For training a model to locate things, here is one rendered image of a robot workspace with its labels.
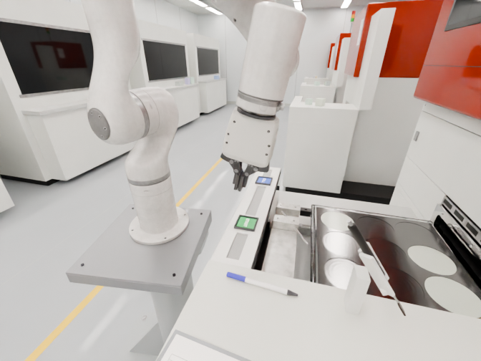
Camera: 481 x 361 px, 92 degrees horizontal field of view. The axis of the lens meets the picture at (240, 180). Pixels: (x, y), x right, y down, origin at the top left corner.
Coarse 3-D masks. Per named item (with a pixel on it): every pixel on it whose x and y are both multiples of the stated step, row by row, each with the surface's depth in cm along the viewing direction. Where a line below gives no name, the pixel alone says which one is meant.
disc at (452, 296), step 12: (432, 276) 54; (432, 288) 52; (444, 288) 52; (456, 288) 52; (444, 300) 49; (456, 300) 49; (468, 300) 49; (480, 300) 49; (456, 312) 47; (468, 312) 47; (480, 312) 47
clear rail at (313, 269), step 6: (312, 210) 79; (312, 222) 73; (312, 228) 70; (312, 234) 67; (312, 240) 65; (312, 246) 63; (312, 252) 61; (312, 258) 59; (312, 264) 57; (312, 270) 56; (312, 276) 54
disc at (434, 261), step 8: (416, 248) 63; (424, 248) 63; (416, 256) 60; (424, 256) 60; (432, 256) 60; (440, 256) 60; (424, 264) 58; (432, 264) 58; (440, 264) 58; (448, 264) 58; (440, 272) 56; (448, 272) 56
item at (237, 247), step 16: (256, 176) 89; (272, 176) 89; (256, 192) 79; (272, 192) 78; (240, 208) 69; (256, 208) 70; (224, 240) 57; (240, 240) 57; (256, 240) 57; (224, 256) 52; (240, 256) 52
